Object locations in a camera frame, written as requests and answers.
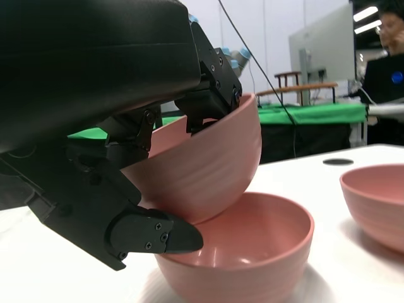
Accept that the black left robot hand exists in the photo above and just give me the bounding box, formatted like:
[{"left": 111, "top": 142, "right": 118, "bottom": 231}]
[{"left": 0, "top": 0, "right": 243, "bottom": 271}]

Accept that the pink plastic bowl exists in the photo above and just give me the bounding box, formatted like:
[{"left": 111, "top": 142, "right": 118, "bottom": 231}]
[
  {"left": 339, "top": 163, "right": 404, "bottom": 253},
  {"left": 121, "top": 93, "right": 263, "bottom": 225},
  {"left": 154, "top": 191, "right": 315, "bottom": 300}
]

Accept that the wooden chair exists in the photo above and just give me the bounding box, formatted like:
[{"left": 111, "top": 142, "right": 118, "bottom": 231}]
[{"left": 273, "top": 71, "right": 302, "bottom": 90}]

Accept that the grey computer monitor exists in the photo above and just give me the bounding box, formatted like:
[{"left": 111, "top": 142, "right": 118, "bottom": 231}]
[{"left": 288, "top": 3, "right": 356, "bottom": 85}]

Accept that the black round table grommet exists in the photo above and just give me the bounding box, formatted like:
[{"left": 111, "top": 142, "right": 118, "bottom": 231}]
[{"left": 322, "top": 157, "right": 354, "bottom": 166}]

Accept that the ceiling light strip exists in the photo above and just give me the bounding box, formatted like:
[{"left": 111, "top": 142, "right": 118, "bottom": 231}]
[
  {"left": 352, "top": 6, "right": 379, "bottom": 22},
  {"left": 354, "top": 20, "right": 384, "bottom": 35}
]

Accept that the person in dark clothes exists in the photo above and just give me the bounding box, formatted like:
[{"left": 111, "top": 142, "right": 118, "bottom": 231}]
[{"left": 359, "top": 0, "right": 404, "bottom": 146}]

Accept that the long black cable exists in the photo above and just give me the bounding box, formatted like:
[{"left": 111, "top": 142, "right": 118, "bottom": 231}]
[{"left": 217, "top": 0, "right": 300, "bottom": 158}]

